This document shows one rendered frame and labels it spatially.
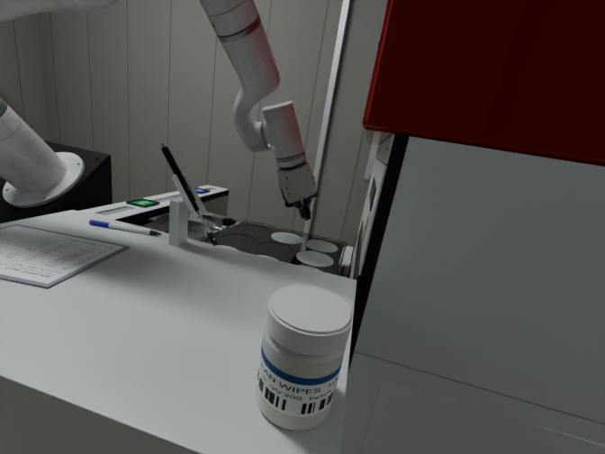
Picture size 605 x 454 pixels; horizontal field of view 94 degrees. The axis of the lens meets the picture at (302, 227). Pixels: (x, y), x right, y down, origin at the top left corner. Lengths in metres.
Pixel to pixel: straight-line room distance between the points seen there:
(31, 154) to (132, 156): 2.15
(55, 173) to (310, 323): 0.82
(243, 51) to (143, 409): 0.58
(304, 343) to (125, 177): 2.96
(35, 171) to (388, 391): 0.92
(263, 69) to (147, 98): 2.29
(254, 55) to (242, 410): 0.58
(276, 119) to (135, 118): 2.31
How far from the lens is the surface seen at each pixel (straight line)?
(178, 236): 0.57
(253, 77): 0.67
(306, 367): 0.23
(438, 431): 0.72
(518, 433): 0.74
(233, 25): 0.63
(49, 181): 0.94
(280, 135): 0.76
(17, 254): 0.58
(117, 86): 3.12
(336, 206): 2.19
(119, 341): 0.36
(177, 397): 0.30
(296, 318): 0.22
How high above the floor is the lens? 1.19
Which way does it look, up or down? 17 degrees down
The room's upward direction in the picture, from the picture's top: 10 degrees clockwise
